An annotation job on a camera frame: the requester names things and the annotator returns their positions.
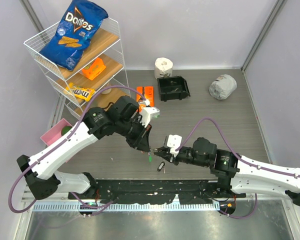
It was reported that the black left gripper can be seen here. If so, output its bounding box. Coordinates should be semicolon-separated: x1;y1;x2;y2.
116;117;153;152

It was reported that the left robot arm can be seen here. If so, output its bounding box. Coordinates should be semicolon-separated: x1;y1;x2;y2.
17;96;160;200

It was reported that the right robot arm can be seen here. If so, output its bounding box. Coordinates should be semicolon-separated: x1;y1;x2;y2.
154;135;300;207

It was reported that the orange razor box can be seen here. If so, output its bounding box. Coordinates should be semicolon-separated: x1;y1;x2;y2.
136;86;155;111

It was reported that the black plastic storage bin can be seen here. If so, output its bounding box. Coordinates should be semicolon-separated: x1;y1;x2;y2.
157;76;191;102

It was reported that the yellow M&M candy bag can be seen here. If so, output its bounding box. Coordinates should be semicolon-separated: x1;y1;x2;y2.
65;82;96;102

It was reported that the white toilet paper roll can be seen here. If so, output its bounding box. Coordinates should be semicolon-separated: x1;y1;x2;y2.
154;57;173;79

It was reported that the green lime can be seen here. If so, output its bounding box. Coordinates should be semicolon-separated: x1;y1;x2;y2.
60;125;72;136

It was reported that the grey wrapped paper bundle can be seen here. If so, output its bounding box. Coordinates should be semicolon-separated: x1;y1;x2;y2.
208;74;238;100

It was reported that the pink plastic tray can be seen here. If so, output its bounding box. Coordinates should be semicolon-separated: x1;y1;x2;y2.
40;118;72;146

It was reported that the orange snack box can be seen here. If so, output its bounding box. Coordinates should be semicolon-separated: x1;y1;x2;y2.
80;57;106;81

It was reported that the blue Doritos chip bag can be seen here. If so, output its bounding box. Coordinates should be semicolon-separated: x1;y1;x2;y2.
39;0;109;71

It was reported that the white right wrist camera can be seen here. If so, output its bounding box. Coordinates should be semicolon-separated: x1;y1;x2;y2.
163;134;182;157

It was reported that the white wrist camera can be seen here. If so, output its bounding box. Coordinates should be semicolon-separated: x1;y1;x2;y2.
163;134;182;157
140;99;160;127

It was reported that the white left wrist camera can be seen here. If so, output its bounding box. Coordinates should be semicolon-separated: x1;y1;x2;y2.
140;99;160;127

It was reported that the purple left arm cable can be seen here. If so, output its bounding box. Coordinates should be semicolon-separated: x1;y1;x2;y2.
9;85;152;217

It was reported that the white wire wooden shelf rack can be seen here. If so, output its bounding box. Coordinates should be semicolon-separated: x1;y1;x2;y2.
24;18;131;118

